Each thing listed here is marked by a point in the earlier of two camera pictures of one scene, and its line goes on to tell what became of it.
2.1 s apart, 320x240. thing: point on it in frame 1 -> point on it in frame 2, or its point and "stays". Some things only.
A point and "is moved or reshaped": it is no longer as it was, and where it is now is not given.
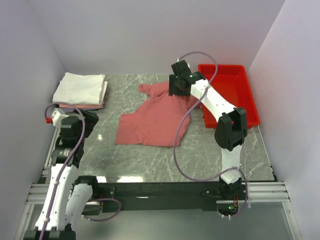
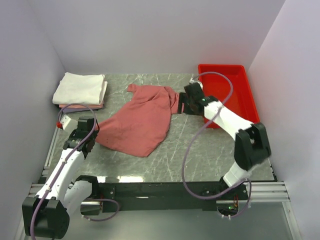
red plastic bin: [232, 83] stays
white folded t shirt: [83, 89] stays
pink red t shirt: [161, 120] is moved or reshaped
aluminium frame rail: [272, 192] stays
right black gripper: [172, 90] -> [183, 98]
